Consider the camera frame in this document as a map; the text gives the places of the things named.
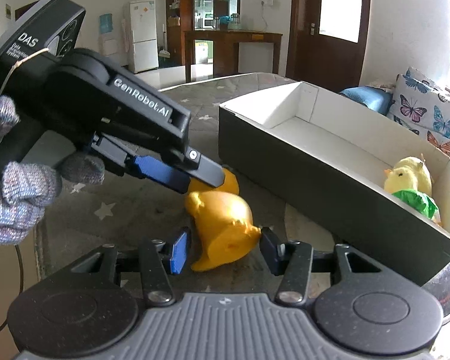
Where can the grey knitted gloved hand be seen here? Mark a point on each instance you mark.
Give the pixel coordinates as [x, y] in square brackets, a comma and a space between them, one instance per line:
[26, 189]

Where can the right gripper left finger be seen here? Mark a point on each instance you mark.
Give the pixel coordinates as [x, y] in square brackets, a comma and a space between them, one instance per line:
[158, 260]

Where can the white refrigerator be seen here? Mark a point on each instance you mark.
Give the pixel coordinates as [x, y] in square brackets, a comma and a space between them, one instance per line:
[141, 35]

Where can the butterfly print pillow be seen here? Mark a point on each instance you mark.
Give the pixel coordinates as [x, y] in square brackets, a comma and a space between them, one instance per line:
[420, 106]

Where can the wooden shelf cabinet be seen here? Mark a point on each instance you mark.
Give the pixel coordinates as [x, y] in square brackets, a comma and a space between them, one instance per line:
[184, 15]

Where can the dark wooden table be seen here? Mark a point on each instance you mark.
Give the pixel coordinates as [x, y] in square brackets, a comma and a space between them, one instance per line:
[226, 53]

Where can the yellow plush chick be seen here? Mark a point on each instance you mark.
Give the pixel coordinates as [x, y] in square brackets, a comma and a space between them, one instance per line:
[409, 173]

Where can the orange rubber duck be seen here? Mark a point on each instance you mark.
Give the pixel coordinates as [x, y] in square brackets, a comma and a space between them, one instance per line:
[223, 221]

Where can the dark wooden door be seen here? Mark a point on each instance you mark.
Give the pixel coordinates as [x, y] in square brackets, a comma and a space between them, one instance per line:
[327, 42]

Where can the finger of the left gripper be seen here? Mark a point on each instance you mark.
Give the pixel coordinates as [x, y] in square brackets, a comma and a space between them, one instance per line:
[169, 145]
[121, 160]

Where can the white cardboard box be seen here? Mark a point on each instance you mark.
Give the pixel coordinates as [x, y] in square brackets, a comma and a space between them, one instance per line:
[326, 156]

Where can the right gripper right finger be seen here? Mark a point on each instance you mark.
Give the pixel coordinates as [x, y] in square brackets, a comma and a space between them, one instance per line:
[293, 262]

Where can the blue sofa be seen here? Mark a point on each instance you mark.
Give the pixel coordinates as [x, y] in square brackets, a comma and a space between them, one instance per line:
[374, 99]

